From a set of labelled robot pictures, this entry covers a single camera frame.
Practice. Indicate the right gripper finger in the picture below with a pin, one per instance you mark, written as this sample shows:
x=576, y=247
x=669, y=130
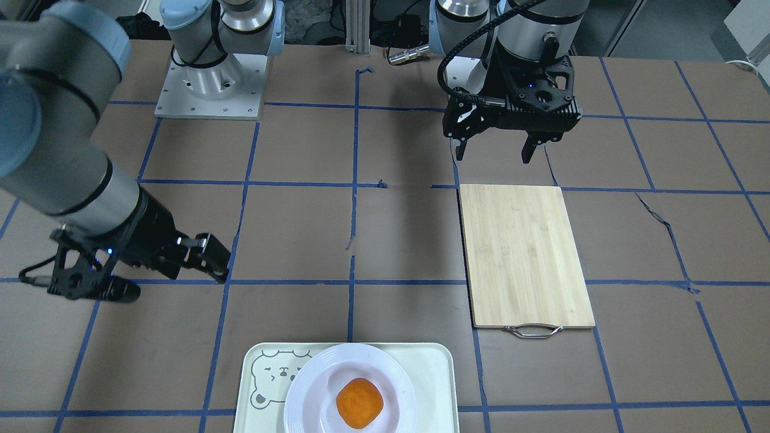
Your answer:
x=218, y=271

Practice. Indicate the white round plate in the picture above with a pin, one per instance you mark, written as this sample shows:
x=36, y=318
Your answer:
x=310, y=402

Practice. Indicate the silver metal connector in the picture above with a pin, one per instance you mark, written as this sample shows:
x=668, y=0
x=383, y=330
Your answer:
x=407, y=56

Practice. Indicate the cream bear tray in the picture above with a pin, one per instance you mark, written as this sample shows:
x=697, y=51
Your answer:
x=268, y=370

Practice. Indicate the aluminium frame post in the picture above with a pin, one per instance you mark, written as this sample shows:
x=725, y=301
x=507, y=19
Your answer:
x=358, y=27

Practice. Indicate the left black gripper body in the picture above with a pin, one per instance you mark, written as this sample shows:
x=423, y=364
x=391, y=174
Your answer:
x=495, y=86

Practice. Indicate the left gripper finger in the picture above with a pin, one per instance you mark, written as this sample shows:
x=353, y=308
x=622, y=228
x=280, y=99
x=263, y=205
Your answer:
x=460, y=148
x=530, y=146

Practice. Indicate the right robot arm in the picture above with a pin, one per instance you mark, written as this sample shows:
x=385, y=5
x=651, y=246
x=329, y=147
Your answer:
x=59, y=73

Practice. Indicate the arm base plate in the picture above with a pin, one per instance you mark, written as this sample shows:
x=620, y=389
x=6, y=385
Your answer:
x=478, y=74
x=229, y=91

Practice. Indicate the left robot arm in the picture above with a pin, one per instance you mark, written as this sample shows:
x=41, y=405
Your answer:
x=535, y=31

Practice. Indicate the orange fruit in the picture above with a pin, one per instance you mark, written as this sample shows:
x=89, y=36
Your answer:
x=359, y=403

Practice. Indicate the wooden cutting board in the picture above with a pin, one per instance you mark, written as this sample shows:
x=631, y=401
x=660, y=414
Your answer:
x=522, y=262

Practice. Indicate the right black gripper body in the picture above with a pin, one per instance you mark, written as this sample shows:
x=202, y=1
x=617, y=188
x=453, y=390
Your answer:
x=153, y=233

